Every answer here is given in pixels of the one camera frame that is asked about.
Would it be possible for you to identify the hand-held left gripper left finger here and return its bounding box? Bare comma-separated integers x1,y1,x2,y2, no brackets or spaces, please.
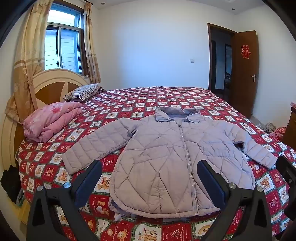
26,159,102,241

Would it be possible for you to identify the cream and wood headboard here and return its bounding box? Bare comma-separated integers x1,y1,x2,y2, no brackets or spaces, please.
1,69,91,178

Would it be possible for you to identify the dark wooden door frame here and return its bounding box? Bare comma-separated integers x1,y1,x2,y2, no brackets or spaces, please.
207,23,237,93

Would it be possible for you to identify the wooden cabinet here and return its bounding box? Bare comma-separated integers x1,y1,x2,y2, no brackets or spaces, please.
286,101,296,149

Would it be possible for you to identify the striped pillow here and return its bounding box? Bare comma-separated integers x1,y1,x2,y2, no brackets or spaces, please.
63,84,105,101

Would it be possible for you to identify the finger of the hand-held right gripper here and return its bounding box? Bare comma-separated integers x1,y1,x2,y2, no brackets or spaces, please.
276,156,296,193

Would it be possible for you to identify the grey cloth pile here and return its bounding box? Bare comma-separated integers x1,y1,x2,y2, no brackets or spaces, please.
263,122,277,134

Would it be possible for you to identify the red paper door decoration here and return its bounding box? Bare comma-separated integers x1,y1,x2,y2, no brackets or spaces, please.
241,44,252,60

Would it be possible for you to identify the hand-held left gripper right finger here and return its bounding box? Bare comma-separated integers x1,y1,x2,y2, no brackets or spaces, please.
197,159,274,241

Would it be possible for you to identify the dark cloth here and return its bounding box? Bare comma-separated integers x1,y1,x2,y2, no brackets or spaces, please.
0,165,23,205

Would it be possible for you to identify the window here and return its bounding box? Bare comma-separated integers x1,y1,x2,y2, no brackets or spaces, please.
44,2,85,76

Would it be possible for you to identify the pink folded quilt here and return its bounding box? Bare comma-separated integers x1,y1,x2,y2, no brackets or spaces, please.
23,101,83,143

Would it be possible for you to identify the brown wooden door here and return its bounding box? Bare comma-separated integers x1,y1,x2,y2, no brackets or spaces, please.
231,30,258,118

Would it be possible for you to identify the lilac quilted jacket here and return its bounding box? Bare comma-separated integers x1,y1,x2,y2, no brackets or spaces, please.
62,105,277,219

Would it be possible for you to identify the red checked printed bedspread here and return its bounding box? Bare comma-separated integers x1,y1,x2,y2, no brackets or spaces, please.
17,86,296,241

